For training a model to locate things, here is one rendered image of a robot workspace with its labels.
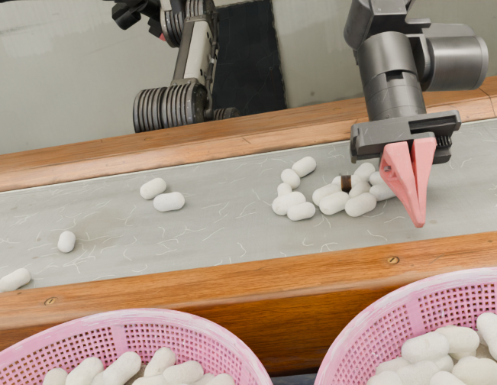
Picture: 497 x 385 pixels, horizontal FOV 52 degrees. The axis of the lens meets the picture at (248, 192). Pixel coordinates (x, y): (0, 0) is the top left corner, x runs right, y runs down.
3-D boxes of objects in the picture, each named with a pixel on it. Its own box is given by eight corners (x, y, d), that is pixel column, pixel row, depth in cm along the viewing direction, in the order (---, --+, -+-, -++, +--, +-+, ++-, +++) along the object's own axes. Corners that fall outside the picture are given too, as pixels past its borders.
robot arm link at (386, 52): (350, 58, 58) (362, 24, 53) (408, 56, 59) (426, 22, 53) (359, 110, 56) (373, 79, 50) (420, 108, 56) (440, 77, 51)
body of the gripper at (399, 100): (464, 125, 47) (446, 59, 50) (353, 140, 48) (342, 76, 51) (450, 156, 53) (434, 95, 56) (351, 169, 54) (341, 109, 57)
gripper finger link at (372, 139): (454, 211, 44) (431, 117, 48) (371, 220, 45) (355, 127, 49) (439, 233, 50) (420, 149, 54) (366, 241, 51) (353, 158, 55)
